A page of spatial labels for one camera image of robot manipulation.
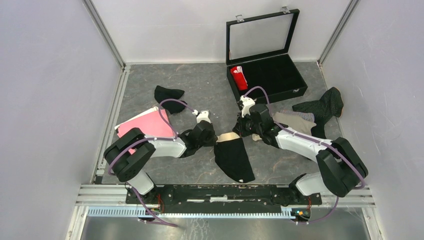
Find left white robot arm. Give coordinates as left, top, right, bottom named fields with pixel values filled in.
left=103, top=120, right=218, bottom=204

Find grey striped underwear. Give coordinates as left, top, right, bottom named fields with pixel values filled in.
left=280, top=109, right=315, bottom=122

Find pink underwear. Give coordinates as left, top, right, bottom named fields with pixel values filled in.
left=114, top=106, right=175, bottom=138

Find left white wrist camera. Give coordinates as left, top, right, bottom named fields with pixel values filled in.
left=192, top=110, right=212, bottom=124

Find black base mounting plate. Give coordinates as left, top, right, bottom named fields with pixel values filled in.
left=141, top=184, right=323, bottom=214

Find red boxer briefs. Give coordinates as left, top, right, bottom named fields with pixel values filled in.
left=230, top=66, right=248, bottom=91

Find beige grey ribbed underwear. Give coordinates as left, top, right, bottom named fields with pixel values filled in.
left=272, top=111, right=317, bottom=136

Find black display case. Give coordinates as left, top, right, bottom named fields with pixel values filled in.
left=225, top=8, right=308, bottom=104

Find dark striped black underwear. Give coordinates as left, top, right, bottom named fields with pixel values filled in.
left=292, top=87, right=344, bottom=139

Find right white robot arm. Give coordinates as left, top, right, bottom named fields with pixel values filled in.
left=233, top=104, right=369, bottom=204

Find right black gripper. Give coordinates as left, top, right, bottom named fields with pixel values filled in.
left=232, top=111, right=263, bottom=138

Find black underwear with beige band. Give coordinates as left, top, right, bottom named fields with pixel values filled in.
left=214, top=132, right=255, bottom=184

